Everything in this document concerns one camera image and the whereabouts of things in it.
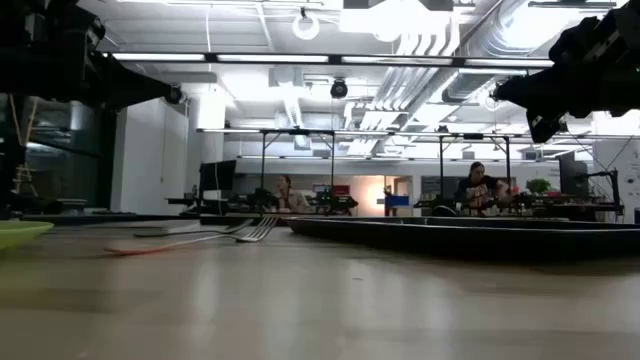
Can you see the green potted plant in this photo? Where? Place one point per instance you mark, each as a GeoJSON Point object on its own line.
{"type": "Point", "coordinates": [538, 186]}

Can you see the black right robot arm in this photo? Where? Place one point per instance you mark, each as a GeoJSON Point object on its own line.
{"type": "Point", "coordinates": [625, 85]}

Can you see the black frame stand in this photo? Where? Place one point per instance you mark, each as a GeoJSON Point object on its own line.
{"type": "Point", "coordinates": [507, 160]}
{"type": "Point", "coordinates": [263, 160]}

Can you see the dark green plastic tray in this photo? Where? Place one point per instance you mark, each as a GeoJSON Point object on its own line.
{"type": "Point", "coordinates": [450, 240]}

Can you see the black round overhead camera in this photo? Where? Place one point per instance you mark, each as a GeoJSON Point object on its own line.
{"type": "Point", "coordinates": [339, 89]}

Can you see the blue box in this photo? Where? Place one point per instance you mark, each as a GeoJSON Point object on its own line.
{"type": "Point", "coordinates": [397, 201]}

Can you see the lime green plate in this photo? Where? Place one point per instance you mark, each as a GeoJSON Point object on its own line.
{"type": "Point", "coordinates": [20, 231]}

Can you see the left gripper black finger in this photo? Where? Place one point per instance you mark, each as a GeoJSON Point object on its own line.
{"type": "Point", "coordinates": [150, 85]}
{"type": "Point", "coordinates": [150, 99]}

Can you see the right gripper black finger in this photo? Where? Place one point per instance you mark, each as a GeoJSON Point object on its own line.
{"type": "Point", "coordinates": [530, 85]}
{"type": "Point", "coordinates": [530, 99]}

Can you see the black monitor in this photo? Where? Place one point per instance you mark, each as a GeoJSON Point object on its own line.
{"type": "Point", "coordinates": [574, 175]}
{"type": "Point", "coordinates": [217, 176]}

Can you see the red sign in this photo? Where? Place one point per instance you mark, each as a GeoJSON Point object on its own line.
{"type": "Point", "coordinates": [341, 190]}

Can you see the person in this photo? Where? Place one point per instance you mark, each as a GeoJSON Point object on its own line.
{"type": "Point", "coordinates": [292, 199]}
{"type": "Point", "coordinates": [477, 190]}

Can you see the black spoon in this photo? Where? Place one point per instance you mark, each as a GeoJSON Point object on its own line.
{"type": "Point", "coordinates": [241, 226]}

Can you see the black bar with light strips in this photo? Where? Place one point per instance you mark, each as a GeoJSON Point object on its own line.
{"type": "Point", "coordinates": [335, 59]}

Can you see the black aluminium table frame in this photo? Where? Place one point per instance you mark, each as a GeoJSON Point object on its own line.
{"type": "Point", "coordinates": [75, 218]}

